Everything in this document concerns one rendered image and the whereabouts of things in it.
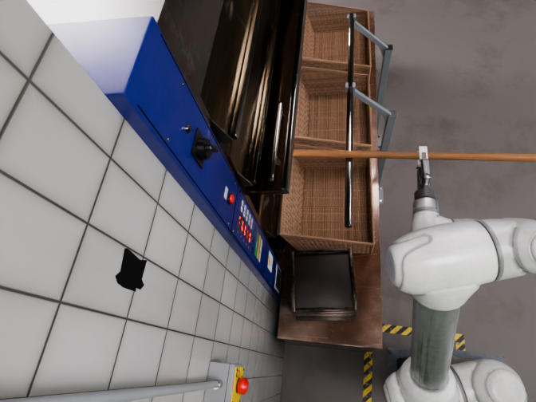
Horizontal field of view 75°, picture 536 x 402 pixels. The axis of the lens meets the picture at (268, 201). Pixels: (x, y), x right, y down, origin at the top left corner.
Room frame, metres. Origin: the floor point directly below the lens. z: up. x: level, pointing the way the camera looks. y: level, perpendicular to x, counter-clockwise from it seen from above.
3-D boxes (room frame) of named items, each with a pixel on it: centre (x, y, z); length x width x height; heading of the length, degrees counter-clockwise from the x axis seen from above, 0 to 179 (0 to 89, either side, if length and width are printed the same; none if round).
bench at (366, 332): (1.22, -0.53, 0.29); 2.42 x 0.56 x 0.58; 155
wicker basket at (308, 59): (1.89, -0.83, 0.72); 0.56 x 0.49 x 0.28; 156
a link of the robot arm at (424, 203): (0.40, -0.55, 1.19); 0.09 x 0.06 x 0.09; 64
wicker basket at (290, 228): (0.80, -0.32, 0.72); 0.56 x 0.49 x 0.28; 156
